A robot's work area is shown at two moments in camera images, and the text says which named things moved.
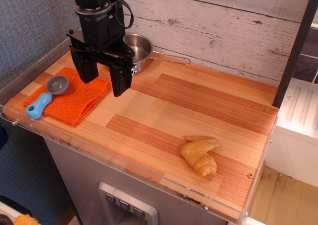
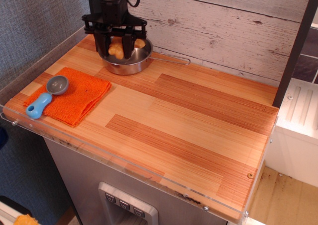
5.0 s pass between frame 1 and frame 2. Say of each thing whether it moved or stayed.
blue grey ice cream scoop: stayed
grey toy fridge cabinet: stayed
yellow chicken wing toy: moved
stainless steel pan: stayed
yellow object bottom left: stayed
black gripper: moved
